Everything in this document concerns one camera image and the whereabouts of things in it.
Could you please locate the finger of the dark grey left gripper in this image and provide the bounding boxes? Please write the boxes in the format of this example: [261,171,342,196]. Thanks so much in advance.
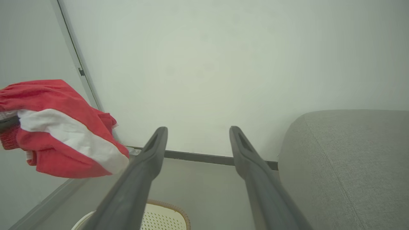
[0,116,20,131]

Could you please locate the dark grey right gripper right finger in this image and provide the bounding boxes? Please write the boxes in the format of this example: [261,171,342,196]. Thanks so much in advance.
[229,126,314,230]

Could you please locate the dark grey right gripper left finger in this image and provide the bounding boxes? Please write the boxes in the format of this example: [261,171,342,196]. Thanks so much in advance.
[81,126,168,230]

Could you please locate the red shorts with white stripe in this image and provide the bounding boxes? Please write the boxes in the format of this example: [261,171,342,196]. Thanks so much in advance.
[0,79,130,179]

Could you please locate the cream perforated plastic laundry basket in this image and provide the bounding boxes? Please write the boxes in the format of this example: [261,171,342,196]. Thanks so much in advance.
[71,199,191,230]

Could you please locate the grey floor skirting strip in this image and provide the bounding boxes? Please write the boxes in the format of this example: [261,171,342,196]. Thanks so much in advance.
[8,177,93,230]

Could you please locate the grey fabric sofa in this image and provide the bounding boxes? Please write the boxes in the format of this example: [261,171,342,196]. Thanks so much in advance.
[277,109,409,230]

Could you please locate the black wall baseboard strip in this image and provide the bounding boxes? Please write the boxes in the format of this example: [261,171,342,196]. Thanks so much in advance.
[128,146,279,171]

